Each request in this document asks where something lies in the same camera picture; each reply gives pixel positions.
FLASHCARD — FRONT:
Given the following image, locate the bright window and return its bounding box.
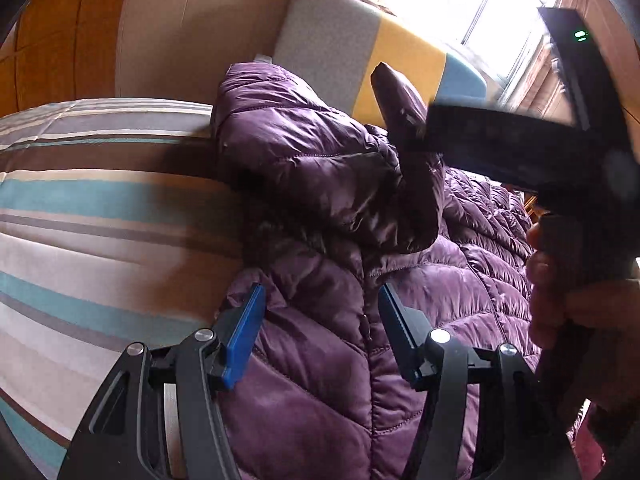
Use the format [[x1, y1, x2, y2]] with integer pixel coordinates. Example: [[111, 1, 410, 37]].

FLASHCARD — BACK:
[[375, 0, 558, 86]]

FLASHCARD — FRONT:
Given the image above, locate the purple puffer jacket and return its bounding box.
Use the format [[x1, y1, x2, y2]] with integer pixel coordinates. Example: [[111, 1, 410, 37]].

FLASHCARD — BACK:
[[210, 61, 543, 480]]

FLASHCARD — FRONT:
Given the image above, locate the person's right hand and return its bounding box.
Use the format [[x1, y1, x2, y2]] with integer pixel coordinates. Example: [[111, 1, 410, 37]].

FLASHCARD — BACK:
[[526, 224, 640, 350]]

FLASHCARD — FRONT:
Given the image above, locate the grey yellow blue headboard cushion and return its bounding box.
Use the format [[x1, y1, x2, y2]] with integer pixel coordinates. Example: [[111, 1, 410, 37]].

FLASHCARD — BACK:
[[255, 0, 488, 128]]

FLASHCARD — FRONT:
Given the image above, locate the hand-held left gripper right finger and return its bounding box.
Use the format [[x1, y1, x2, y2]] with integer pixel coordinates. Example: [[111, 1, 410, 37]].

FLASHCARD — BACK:
[[377, 282, 583, 480]]

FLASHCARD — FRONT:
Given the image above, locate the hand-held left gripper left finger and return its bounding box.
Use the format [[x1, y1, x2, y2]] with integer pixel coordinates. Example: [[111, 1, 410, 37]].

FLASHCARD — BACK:
[[57, 282, 267, 480]]

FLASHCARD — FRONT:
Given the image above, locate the orange wooden wardrobe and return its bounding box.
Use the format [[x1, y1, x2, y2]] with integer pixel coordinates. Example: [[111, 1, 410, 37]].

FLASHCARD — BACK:
[[0, 0, 137, 117]]

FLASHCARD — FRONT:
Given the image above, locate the striped bed sheet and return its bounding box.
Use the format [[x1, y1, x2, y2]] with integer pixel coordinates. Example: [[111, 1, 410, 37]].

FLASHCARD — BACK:
[[0, 99, 251, 478]]

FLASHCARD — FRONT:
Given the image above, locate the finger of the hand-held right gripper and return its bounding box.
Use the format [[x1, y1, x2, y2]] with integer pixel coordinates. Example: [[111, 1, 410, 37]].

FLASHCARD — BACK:
[[427, 105, 608, 196]]

